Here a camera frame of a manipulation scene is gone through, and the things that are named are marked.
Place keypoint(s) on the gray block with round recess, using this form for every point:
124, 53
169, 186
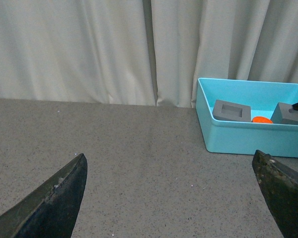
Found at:
284, 114

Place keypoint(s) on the orange round part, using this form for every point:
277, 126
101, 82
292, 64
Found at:
260, 119

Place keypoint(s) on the gray block with square recess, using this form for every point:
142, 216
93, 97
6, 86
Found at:
228, 111

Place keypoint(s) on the light blue plastic box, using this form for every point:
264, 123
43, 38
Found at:
246, 137

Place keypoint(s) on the white curtain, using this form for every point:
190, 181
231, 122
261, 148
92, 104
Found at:
142, 52

